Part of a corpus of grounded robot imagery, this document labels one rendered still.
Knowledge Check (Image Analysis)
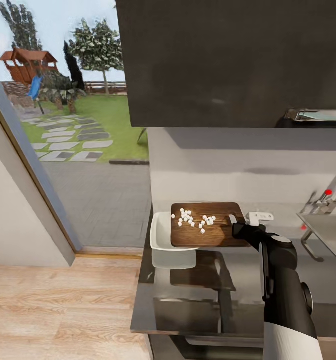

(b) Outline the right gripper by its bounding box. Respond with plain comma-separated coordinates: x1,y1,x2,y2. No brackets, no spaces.
232,222,266,246

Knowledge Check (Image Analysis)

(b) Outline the bowl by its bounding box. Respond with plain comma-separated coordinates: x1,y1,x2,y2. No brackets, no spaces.
150,211,199,252

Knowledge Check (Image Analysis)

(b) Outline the cutting board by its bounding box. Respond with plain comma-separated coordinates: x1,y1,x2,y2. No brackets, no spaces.
171,202,252,248

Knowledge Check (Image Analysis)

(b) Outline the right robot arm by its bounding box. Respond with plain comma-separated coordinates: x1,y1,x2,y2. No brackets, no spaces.
232,212,323,360

